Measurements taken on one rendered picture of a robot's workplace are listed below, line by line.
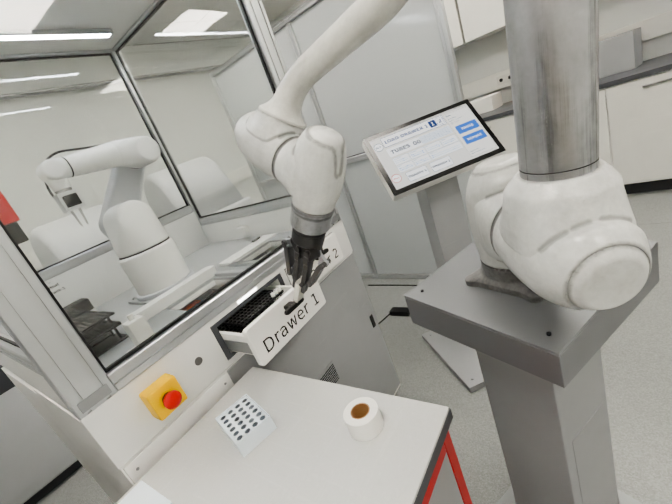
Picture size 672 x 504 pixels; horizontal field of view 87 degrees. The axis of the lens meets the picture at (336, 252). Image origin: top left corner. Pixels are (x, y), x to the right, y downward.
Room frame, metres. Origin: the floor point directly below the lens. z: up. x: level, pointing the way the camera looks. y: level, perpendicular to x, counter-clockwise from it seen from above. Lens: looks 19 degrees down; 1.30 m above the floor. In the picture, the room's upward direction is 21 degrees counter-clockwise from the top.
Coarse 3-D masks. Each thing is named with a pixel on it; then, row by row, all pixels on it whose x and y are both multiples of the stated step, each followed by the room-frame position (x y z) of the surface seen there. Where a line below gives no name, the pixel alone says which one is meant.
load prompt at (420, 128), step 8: (432, 120) 1.58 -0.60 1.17; (440, 120) 1.58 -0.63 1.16; (408, 128) 1.58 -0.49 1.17; (416, 128) 1.57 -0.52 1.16; (424, 128) 1.56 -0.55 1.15; (432, 128) 1.56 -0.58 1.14; (392, 136) 1.56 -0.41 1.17; (400, 136) 1.56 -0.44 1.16; (408, 136) 1.55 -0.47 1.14; (384, 144) 1.54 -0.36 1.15; (392, 144) 1.54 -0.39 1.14
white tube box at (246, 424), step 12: (228, 408) 0.69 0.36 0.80; (240, 408) 0.68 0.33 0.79; (252, 408) 0.66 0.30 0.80; (216, 420) 0.67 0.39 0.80; (228, 420) 0.66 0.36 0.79; (240, 420) 0.64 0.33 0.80; (252, 420) 0.63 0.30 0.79; (264, 420) 0.61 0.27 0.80; (228, 432) 0.62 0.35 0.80; (240, 432) 0.60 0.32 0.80; (252, 432) 0.59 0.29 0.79; (264, 432) 0.60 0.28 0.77; (240, 444) 0.58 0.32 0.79; (252, 444) 0.59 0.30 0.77
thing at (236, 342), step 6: (270, 288) 1.09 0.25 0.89; (282, 288) 1.05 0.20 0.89; (288, 288) 1.03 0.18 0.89; (222, 336) 0.89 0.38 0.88; (228, 336) 0.87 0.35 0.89; (234, 336) 0.85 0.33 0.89; (240, 336) 0.83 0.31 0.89; (228, 342) 0.87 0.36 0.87; (234, 342) 0.85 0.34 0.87; (240, 342) 0.83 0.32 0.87; (246, 342) 0.82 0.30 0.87; (228, 348) 0.88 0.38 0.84; (234, 348) 0.86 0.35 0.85; (240, 348) 0.84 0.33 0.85; (246, 348) 0.82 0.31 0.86; (252, 354) 0.82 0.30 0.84
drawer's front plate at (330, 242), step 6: (330, 234) 1.30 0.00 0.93; (324, 240) 1.26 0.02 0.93; (330, 240) 1.28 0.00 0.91; (336, 240) 1.31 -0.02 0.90; (324, 246) 1.25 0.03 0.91; (330, 246) 1.27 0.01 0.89; (336, 246) 1.30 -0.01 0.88; (330, 252) 1.26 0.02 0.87; (330, 258) 1.26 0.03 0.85; (336, 258) 1.28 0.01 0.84; (330, 264) 1.25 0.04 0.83; (324, 270) 1.21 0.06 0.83; (288, 276) 1.10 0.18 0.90
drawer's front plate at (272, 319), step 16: (320, 288) 0.99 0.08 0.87; (272, 304) 0.87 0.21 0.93; (304, 304) 0.92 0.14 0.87; (320, 304) 0.97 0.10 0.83; (256, 320) 0.81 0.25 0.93; (272, 320) 0.83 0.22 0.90; (288, 320) 0.87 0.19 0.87; (304, 320) 0.91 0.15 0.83; (256, 336) 0.79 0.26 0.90; (272, 336) 0.82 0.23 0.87; (288, 336) 0.85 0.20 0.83; (256, 352) 0.77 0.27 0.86; (272, 352) 0.80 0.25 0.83
